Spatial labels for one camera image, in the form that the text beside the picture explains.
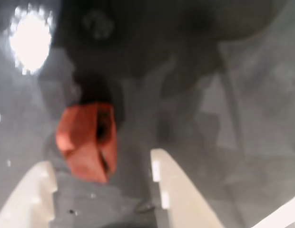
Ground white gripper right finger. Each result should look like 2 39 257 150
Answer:
150 148 225 228

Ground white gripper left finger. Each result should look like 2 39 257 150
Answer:
0 161 59 228

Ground red cube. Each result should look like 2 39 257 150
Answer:
55 101 118 184

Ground black glossy mat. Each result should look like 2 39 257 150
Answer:
0 0 295 228

